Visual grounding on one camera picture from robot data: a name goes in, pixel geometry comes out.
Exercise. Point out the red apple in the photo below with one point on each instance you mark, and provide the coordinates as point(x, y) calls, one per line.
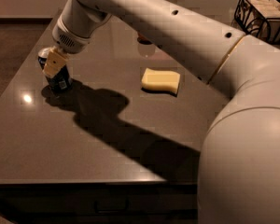
point(141, 39)

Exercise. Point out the dark cabinet drawer handle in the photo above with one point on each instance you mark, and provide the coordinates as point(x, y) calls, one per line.
point(108, 206)

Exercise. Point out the white napkins in basket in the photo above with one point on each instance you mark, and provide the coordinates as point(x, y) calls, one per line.
point(267, 8)

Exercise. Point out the blue pepsi can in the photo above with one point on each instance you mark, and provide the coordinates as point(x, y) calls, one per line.
point(61, 81)

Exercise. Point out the yellow sponge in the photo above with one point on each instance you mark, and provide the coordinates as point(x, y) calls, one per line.
point(158, 80)

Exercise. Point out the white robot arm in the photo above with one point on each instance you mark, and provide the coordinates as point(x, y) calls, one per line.
point(239, 168)

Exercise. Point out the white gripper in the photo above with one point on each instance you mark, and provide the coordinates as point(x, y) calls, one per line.
point(67, 38)

